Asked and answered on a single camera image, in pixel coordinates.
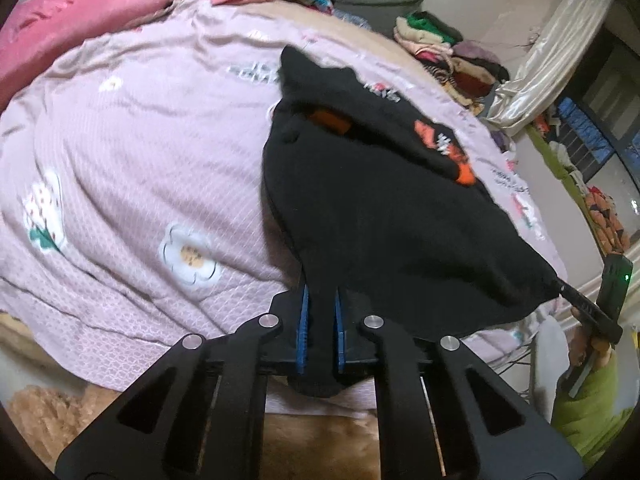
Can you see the dark window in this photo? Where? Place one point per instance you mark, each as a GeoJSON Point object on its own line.
{"type": "Point", "coordinates": [600, 115]}

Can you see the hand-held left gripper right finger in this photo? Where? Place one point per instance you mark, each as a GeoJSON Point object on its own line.
{"type": "Point", "coordinates": [340, 332]}

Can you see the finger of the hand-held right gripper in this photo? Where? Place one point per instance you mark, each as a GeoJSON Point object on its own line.
{"type": "Point", "coordinates": [590, 310]}

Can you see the lilac printed blanket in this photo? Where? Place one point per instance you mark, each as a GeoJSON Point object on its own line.
{"type": "Point", "coordinates": [140, 170]}

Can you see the person's right hand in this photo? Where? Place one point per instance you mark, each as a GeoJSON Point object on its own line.
{"type": "Point", "coordinates": [587, 347]}

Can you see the pile of folded clothes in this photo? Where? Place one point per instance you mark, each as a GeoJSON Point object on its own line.
{"type": "Point", "coordinates": [450, 60]}

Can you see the orange printed cloth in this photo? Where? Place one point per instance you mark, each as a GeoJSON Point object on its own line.
{"type": "Point", "coordinates": [607, 220]}

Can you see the pink quilt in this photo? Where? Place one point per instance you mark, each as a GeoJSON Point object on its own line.
{"type": "Point", "coordinates": [100, 15]}

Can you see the black sweater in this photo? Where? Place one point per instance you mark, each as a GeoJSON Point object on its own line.
{"type": "Point", "coordinates": [390, 220]}

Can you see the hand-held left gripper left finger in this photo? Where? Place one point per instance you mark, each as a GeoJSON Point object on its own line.
{"type": "Point", "coordinates": [302, 330]}

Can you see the white satin curtain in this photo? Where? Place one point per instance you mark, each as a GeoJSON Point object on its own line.
{"type": "Point", "coordinates": [550, 55]}

